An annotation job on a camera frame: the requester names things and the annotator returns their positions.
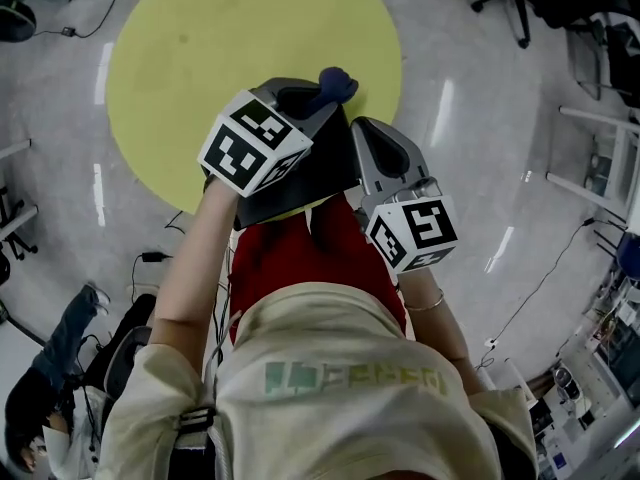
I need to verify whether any black office chair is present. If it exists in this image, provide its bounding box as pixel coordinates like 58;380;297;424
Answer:
469;0;640;49

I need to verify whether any black induction cooktop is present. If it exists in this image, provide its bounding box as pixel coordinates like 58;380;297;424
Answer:
234;102;362;229

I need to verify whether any dark blue cloth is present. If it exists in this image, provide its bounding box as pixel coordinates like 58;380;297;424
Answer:
309;66;360;119

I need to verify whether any red skirt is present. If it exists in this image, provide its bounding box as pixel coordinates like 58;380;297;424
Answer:
227;192;407;342

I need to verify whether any person's left forearm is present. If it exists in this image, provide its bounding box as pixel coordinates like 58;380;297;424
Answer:
148;180;242;352

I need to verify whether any yellow-green round tablecloth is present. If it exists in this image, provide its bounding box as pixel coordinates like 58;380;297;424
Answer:
105;0;404;218

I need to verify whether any person's right forearm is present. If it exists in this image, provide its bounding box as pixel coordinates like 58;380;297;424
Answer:
397;267;475;394

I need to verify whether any grey backpack harness strap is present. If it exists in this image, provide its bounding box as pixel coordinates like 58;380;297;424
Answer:
172;402;236;480

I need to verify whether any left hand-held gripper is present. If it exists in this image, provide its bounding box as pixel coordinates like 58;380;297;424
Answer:
197;78;347;199

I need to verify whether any white table frame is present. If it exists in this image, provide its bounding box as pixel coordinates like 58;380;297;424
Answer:
544;105;640;224

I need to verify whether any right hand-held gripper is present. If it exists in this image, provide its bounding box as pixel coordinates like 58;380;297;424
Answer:
349;117;460;275

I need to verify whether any cream printed t-shirt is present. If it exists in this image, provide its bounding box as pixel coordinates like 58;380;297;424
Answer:
97;282;539;480

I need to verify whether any thin gold bracelet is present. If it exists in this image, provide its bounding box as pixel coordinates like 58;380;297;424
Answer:
403;287;446;313

